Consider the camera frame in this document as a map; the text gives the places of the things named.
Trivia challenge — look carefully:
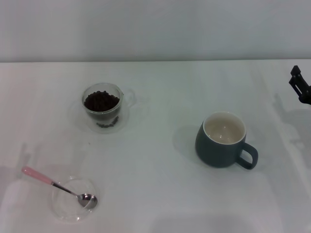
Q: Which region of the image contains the dark grey ceramic mug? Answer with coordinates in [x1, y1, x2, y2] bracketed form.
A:
[194, 111, 259, 170]

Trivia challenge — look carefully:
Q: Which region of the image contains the pink-handled metal spoon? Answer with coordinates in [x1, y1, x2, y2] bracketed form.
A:
[21, 166, 98, 209]

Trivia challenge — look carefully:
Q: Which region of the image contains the pile of coffee beans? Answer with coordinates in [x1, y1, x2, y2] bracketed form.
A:
[84, 90, 121, 113]

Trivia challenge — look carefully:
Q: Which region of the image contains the double-walled glass cup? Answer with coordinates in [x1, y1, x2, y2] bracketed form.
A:
[81, 83, 137, 122]

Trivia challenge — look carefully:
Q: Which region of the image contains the clear glass saucer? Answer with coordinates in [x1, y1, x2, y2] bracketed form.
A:
[71, 96, 131, 134]

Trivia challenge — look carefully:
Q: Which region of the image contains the small clear glass dish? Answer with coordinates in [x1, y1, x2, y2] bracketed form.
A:
[50, 178, 99, 218]

